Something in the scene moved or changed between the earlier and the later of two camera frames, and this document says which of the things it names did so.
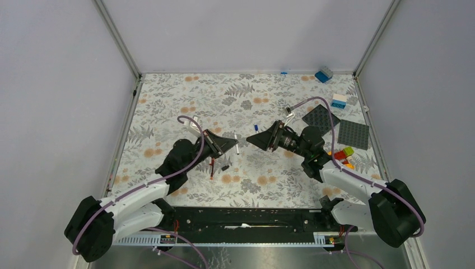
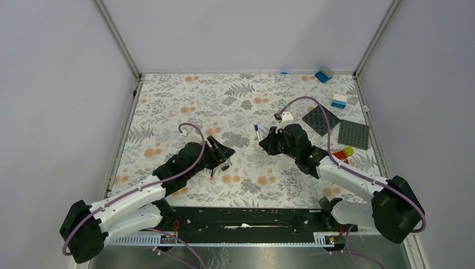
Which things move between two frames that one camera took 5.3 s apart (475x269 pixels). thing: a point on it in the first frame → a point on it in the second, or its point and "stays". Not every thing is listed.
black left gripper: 218,145 → 220,153
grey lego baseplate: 353,134 stays
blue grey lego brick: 324,74 stays
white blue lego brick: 339,101 stays
